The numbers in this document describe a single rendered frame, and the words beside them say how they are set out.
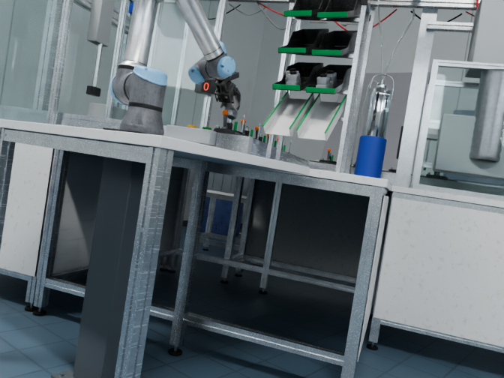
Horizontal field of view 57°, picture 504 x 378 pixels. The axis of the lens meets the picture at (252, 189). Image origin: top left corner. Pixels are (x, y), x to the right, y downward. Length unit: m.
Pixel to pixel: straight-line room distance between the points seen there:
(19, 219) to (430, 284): 2.04
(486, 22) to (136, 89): 1.92
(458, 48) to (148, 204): 5.14
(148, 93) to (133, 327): 0.78
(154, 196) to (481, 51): 2.08
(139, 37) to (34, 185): 0.98
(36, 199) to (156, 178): 1.34
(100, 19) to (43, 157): 0.97
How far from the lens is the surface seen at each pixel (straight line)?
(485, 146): 2.66
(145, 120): 1.62
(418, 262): 2.54
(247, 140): 1.98
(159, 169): 1.17
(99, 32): 3.00
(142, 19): 1.83
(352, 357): 1.90
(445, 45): 6.04
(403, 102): 5.78
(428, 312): 2.59
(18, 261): 2.53
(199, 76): 1.92
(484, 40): 2.85
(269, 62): 7.13
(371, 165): 2.79
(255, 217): 3.71
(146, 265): 1.20
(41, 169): 2.43
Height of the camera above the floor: 0.80
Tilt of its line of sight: 2 degrees down
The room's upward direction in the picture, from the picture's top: 9 degrees clockwise
